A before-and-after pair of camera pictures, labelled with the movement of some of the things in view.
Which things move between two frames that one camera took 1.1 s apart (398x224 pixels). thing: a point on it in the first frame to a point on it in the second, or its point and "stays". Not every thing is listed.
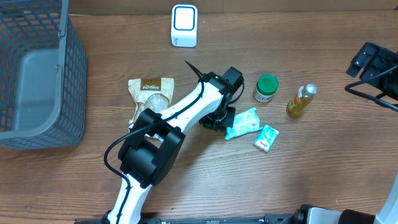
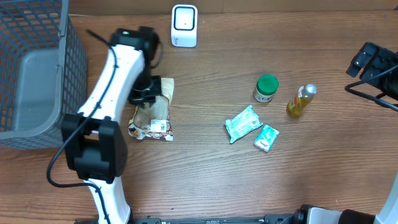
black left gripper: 229,123 to 136,99
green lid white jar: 266,86 stays
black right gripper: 364,59 stays
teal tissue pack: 266,137 stays
